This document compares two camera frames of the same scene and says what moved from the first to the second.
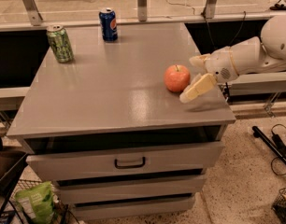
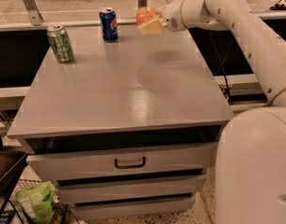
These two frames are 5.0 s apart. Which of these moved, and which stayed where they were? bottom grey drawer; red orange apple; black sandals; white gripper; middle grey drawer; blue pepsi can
Moved: red orange apple; white gripper
Stayed: black sandals; blue pepsi can; middle grey drawer; bottom grey drawer
